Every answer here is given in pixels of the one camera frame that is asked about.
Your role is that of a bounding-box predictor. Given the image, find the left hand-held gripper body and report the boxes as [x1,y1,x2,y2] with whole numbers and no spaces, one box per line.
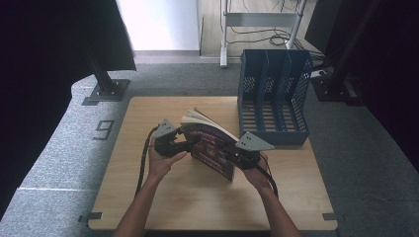
[152,118,196,159]

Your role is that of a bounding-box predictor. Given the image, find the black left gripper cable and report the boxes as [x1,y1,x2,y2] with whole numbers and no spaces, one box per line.
[133,125,160,198]

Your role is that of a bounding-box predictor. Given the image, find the dark metal stand with base plate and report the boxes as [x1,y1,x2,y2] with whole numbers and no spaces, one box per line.
[81,45,131,103]

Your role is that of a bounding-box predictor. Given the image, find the person's right hand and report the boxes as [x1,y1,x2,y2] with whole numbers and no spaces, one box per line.
[241,152,272,193]

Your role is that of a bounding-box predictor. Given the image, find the dark curtain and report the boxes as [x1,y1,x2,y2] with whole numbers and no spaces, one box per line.
[0,0,137,220]
[304,0,419,173]

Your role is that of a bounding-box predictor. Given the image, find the blue perforated file rack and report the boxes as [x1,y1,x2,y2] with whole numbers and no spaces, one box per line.
[236,48,314,147]

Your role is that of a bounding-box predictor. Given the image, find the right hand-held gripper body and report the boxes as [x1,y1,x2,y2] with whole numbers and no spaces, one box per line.
[226,130,276,171]

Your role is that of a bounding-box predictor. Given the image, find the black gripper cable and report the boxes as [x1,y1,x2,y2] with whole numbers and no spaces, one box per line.
[133,125,160,198]
[252,161,280,200]

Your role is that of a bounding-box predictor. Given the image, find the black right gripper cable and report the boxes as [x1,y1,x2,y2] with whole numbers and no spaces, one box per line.
[252,161,280,200]

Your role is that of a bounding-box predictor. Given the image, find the black floor cables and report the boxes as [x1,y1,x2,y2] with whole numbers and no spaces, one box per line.
[226,0,328,62]

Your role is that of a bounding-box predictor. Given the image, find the purple paperback book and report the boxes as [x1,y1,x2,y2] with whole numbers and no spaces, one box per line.
[179,107,240,183]

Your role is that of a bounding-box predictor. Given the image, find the person's left hand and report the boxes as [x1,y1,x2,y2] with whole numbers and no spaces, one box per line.
[146,137,189,181]

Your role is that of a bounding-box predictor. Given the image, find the black metal stand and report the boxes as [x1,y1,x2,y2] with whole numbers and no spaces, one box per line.
[310,0,380,104]

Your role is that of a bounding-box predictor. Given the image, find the white metal stand frame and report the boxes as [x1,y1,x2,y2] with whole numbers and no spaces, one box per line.
[219,0,308,69]

